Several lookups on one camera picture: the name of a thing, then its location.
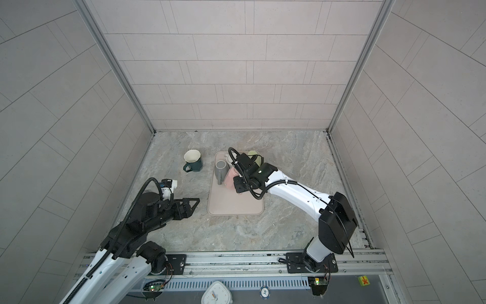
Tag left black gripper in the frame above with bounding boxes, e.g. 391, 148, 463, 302
143, 198, 201, 234

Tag pink mug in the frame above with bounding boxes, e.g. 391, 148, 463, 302
224, 167, 240, 190

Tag dark green mug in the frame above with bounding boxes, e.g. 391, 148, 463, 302
183, 149, 203, 172

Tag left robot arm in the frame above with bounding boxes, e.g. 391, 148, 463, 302
61, 177, 200, 303

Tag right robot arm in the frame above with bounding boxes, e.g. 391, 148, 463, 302
228, 147, 358, 272

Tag light green mug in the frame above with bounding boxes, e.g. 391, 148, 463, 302
248, 151, 263, 167

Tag white mug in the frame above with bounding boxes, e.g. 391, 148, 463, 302
225, 154, 233, 168

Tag grey mug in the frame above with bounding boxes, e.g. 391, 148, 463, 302
215, 160, 229, 185

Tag beige plastic tray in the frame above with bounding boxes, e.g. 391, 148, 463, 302
208, 173, 264, 216

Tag left circuit board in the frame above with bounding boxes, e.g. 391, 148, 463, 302
143, 279, 166, 293

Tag circuit board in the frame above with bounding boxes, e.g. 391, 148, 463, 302
143, 279, 166, 293
308, 277, 329, 296

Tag white kitchen timer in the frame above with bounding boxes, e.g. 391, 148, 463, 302
201, 281, 233, 304

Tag round blue badge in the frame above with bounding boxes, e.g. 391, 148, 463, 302
259, 286, 270, 299

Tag right circuit board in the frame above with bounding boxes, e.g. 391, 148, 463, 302
308, 277, 329, 296

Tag yellow sticker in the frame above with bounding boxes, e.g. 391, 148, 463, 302
358, 276, 370, 286

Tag aluminium mounting rail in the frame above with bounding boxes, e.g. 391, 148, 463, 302
167, 249, 392, 278

